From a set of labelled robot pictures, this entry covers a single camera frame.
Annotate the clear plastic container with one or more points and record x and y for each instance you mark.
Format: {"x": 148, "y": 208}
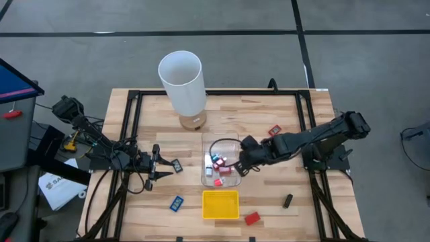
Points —
{"x": 221, "y": 144}

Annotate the small blue digital clock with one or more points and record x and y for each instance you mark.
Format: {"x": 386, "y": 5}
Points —
{"x": 176, "y": 203}

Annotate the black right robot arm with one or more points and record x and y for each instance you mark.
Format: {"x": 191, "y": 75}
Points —
{"x": 319, "y": 134}

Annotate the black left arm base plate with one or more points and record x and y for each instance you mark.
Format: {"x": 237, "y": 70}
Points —
{"x": 100, "y": 165}

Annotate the yellow plug connector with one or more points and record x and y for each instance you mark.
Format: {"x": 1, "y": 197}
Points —
{"x": 71, "y": 144}

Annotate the small red digital clock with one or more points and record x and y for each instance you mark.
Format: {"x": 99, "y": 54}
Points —
{"x": 274, "y": 130}

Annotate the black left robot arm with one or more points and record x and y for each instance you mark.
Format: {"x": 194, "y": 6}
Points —
{"x": 87, "y": 127}

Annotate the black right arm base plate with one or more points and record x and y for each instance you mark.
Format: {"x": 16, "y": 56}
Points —
{"x": 336, "y": 163}

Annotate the white lamp with wooden base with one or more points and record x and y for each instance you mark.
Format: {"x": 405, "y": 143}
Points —
{"x": 184, "y": 87}

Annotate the small red sharpener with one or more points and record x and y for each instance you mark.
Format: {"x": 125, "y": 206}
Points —
{"x": 225, "y": 170}
{"x": 220, "y": 162}

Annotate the red rectangular block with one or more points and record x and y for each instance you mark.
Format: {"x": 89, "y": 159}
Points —
{"x": 252, "y": 218}

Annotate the small pink-red sharpener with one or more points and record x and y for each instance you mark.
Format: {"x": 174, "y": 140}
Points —
{"x": 218, "y": 182}

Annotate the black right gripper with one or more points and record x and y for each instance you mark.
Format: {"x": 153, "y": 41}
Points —
{"x": 252, "y": 153}

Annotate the small black block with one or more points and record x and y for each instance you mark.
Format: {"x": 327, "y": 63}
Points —
{"x": 287, "y": 201}

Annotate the small black digital clock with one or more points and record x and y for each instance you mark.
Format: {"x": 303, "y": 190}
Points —
{"x": 176, "y": 165}

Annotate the yellow plastic basket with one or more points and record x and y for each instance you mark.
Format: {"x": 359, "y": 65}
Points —
{"x": 220, "y": 204}

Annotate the white printed paper bag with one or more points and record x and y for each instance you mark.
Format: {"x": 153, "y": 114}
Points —
{"x": 60, "y": 191}

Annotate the black aluminium table frame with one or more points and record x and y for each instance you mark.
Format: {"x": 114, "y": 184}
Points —
{"x": 235, "y": 92}

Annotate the grey cabinet with blue top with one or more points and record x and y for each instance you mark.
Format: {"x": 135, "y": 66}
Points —
{"x": 16, "y": 141}

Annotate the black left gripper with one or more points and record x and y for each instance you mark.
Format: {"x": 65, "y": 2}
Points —
{"x": 148, "y": 161}

